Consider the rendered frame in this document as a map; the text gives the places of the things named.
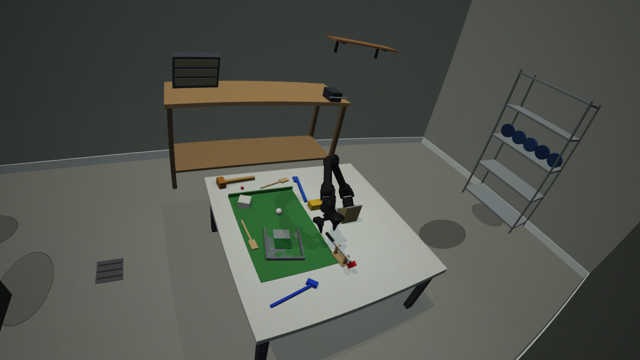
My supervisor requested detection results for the dark blue flat bar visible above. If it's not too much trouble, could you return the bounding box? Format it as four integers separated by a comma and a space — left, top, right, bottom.
292, 176, 308, 203

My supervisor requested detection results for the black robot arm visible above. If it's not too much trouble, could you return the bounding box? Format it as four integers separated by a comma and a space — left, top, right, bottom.
320, 154, 355, 225

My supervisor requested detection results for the tan wooden stick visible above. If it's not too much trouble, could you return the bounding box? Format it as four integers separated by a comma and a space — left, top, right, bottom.
240, 220, 259, 250
260, 177, 289, 189

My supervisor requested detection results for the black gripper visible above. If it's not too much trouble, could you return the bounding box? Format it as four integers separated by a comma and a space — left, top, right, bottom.
313, 208, 345, 234

